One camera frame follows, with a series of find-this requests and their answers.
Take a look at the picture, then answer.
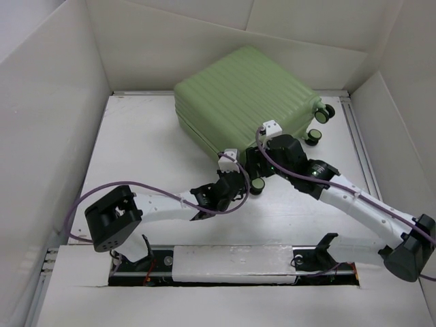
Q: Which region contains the white foam base cover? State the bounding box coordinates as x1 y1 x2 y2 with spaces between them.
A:
172 245 296 284

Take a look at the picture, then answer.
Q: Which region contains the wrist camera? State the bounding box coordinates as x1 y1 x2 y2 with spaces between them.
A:
260 120 283 138
218 149 240 173

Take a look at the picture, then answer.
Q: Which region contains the black metal base rail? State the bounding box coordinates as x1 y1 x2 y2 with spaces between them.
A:
108 245 360 287

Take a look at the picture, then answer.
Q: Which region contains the purple cable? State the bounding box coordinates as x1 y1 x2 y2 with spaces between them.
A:
63 153 250 273
255 126 436 281

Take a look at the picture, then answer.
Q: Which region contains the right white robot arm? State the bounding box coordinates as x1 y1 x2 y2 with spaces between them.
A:
245 134 435 282

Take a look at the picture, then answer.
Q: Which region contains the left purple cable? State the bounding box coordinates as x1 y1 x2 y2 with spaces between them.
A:
63 153 250 273

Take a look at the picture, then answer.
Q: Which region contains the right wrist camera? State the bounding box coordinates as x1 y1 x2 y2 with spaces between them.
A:
260 120 283 138

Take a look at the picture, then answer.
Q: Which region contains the green suitcase blue lining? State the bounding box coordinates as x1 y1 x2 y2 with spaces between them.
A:
174 46 335 164

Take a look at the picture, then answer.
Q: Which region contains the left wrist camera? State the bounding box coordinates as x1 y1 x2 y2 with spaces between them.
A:
218 149 240 173

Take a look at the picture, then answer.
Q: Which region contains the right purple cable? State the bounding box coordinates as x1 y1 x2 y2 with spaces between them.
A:
255 126 436 281

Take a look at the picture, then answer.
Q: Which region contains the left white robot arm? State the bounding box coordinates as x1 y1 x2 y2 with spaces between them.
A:
84 171 249 270

